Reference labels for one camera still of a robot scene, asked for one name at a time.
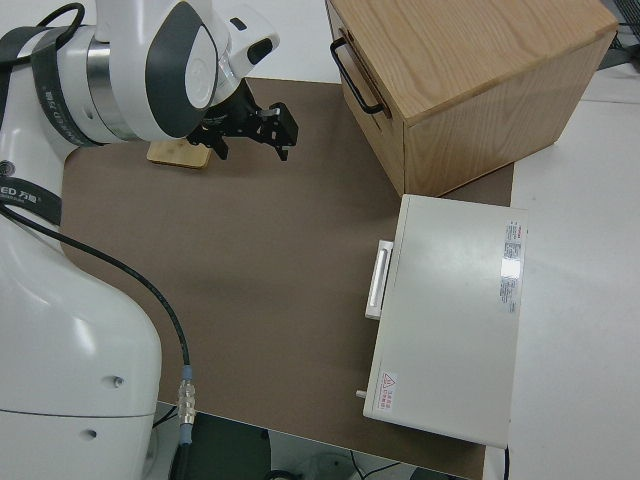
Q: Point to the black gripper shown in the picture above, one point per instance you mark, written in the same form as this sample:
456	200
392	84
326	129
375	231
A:
235	117

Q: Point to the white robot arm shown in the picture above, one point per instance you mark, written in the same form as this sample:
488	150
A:
65	325

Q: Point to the wooden mug tree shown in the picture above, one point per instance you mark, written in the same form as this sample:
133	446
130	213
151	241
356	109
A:
175	156

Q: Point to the brown table mat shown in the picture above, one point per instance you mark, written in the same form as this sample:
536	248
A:
250	260

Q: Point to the wooden drawer box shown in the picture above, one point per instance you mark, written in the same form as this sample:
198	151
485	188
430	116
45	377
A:
475	75

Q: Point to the white toaster oven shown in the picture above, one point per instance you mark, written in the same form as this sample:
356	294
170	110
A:
450	315

